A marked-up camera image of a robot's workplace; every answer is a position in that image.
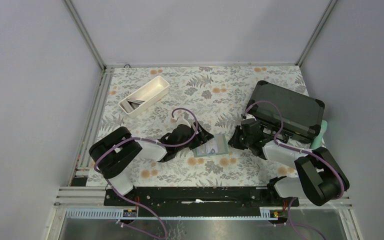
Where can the mint green cylindrical object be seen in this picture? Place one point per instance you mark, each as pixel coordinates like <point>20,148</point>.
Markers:
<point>318,140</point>

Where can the green card holder wallet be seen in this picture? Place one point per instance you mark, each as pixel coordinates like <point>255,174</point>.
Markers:
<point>222,147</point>

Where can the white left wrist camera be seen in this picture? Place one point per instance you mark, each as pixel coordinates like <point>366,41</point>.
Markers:
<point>181,120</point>

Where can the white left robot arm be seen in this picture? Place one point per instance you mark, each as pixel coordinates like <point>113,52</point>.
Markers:
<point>113,154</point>

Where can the white rectangular plastic tray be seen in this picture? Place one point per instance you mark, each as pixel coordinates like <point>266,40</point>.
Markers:
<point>151,92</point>

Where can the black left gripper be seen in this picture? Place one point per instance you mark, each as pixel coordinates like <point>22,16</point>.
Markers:
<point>203,136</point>

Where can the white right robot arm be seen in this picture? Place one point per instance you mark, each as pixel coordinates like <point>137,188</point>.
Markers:
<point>319,177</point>

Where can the black hard carrying case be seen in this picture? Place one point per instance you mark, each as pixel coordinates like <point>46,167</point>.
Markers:
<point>301,115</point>

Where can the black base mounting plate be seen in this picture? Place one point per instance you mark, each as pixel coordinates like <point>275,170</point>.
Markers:
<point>219,201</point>

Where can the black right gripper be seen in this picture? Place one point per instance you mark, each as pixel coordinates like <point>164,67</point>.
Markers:
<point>234,141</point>

